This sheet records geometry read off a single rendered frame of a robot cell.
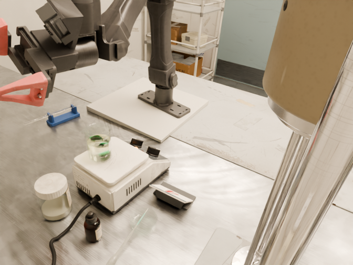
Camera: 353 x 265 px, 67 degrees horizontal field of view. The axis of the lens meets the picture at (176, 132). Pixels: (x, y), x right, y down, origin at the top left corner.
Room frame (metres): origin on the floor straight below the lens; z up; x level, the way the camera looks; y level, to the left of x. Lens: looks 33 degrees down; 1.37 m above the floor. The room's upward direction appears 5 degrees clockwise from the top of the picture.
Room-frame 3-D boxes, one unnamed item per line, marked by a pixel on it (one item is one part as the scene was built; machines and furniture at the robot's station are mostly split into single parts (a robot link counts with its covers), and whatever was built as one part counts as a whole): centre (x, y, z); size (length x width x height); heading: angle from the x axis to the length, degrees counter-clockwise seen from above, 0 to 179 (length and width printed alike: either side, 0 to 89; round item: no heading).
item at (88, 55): (0.51, 0.20, 1.20); 0.07 x 0.06 x 0.07; 143
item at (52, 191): (0.37, 0.24, 0.94); 0.06 x 0.06 x 0.08
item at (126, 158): (0.45, 0.14, 0.98); 0.12 x 0.12 x 0.01; 56
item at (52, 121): (0.73, 0.36, 0.92); 0.10 x 0.03 x 0.04; 142
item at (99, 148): (0.45, 0.16, 1.02); 0.06 x 0.05 x 0.08; 115
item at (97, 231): (0.32, 0.14, 0.94); 0.03 x 0.03 x 0.07
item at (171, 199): (0.43, 0.00, 0.92); 0.09 x 0.06 x 0.04; 63
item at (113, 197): (0.48, 0.12, 0.94); 0.22 x 0.13 x 0.08; 146
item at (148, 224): (0.35, 0.05, 0.91); 0.06 x 0.06 x 0.02
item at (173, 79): (0.84, 0.06, 1.02); 0.09 x 0.06 x 0.06; 66
